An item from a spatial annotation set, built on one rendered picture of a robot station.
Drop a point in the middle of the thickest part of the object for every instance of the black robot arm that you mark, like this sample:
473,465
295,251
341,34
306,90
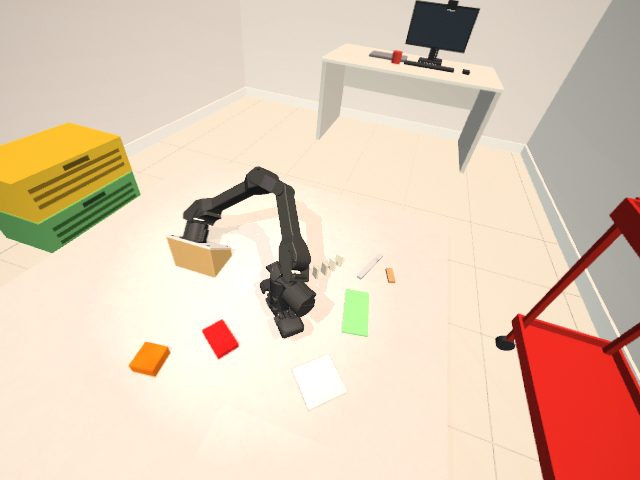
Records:
293,251

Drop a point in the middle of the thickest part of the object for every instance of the light green flat rectangular block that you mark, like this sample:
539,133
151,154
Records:
356,313

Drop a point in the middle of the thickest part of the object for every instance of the red flat block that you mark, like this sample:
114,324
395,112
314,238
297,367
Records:
220,339

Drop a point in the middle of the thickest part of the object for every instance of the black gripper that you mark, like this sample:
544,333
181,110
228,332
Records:
288,322

